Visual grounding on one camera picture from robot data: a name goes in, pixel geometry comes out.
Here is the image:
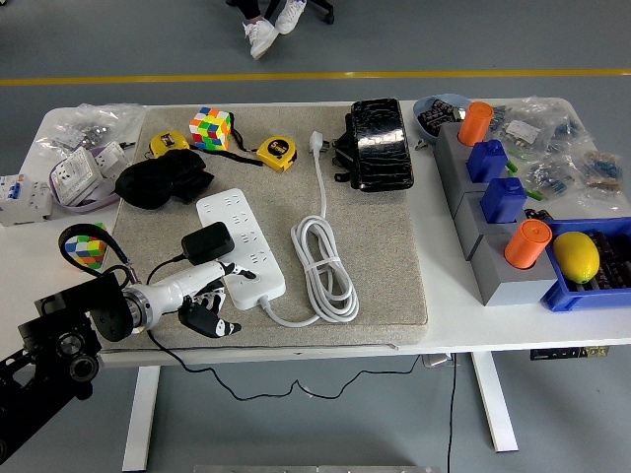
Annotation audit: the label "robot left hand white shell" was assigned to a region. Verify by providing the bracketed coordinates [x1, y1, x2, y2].
[140, 259, 258, 340]

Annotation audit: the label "thin black adapter cord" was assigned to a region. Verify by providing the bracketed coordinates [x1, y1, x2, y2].
[146, 253, 421, 403]

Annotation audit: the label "black plug adapter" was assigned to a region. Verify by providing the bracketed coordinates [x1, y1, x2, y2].
[180, 221, 237, 267]

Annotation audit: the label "white power strip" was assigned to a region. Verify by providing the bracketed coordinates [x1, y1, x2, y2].
[195, 186, 287, 311]

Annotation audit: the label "small colourful puzzle cube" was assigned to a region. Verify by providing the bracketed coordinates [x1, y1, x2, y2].
[62, 224, 108, 271]

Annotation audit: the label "black cloth pouch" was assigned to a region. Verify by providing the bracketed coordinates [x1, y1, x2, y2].
[114, 149, 217, 211]

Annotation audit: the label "small yellow tape measure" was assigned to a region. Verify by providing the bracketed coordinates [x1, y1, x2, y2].
[149, 131, 191, 160]

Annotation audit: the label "white table leg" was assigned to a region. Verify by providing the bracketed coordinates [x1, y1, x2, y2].
[467, 352, 520, 453]
[121, 365, 162, 473]

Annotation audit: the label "large colourful puzzle cube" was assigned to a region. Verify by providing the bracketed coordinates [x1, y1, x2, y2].
[188, 106, 233, 152]

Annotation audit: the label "yellow tape measure 5m print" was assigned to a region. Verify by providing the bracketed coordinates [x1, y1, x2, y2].
[255, 136, 299, 172]

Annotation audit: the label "white circuit breaker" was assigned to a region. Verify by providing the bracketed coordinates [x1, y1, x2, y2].
[0, 172, 53, 228]

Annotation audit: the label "clear bag of metal parts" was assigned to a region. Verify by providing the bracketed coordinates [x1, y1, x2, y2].
[41, 101, 147, 149]

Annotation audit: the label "grey-brown mat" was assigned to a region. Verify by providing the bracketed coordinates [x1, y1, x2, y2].
[87, 103, 429, 354]

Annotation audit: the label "glossy black case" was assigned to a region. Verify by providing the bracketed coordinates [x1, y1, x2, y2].
[349, 98, 415, 192]

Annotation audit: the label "white sneaker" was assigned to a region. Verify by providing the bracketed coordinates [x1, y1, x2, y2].
[243, 18, 277, 60]
[273, 0, 307, 35]

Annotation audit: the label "seated person's legs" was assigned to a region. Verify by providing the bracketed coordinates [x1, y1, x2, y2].
[230, 0, 277, 24]

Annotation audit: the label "long grey peg block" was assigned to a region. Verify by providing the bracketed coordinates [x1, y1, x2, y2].
[433, 121, 497, 216]

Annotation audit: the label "light blue bowl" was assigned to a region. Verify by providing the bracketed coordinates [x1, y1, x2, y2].
[412, 94, 473, 145]

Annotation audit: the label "black capacitors heap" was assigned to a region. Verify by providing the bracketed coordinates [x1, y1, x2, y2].
[418, 98, 467, 137]

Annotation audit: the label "blue block peg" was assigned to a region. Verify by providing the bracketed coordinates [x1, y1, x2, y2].
[466, 139, 509, 183]
[480, 176, 527, 224]

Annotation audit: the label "orange cylinder peg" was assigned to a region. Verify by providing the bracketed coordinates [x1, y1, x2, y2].
[503, 219, 553, 271]
[457, 101, 495, 147]

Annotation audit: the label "clear bag with white label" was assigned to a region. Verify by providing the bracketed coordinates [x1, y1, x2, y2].
[492, 97, 588, 159]

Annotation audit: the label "clear bag of blue resistors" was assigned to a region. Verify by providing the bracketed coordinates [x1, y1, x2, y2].
[522, 147, 588, 198]

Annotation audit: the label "blue plastic bin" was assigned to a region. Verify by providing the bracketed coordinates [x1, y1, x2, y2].
[539, 216, 631, 314]

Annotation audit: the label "black table control panel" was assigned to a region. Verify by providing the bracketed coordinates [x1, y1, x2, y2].
[529, 346, 610, 362]

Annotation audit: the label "yellow lemon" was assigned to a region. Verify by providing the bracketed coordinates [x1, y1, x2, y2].
[551, 231, 601, 285]

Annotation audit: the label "dark capacitors row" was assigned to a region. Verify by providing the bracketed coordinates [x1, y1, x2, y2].
[574, 231, 631, 292]

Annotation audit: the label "clear bag of brown resistors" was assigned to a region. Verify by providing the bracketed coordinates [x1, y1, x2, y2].
[576, 147, 631, 211]

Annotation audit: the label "purple ribbon cable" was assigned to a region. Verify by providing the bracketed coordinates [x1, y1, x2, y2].
[48, 145, 122, 214]

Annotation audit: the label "black wrist strap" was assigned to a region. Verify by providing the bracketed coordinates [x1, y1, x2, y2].
[201, 112, 265, 169]

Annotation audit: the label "large white wall socket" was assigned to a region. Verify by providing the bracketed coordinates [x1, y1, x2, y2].
[48, 146, 105, 206]

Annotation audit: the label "white power cord with plug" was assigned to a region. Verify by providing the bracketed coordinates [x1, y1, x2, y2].
[255, 130, 360, 327]

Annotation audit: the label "black strap bundle with buckles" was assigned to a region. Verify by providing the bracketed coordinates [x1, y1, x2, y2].
[332, 113, 359, 188]

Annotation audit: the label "metal bracket under table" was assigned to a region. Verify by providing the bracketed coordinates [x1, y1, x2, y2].
[421, 353, 460, 369]

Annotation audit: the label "hanging black cable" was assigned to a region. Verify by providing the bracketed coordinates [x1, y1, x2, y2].
[446, 353, 458, 473]

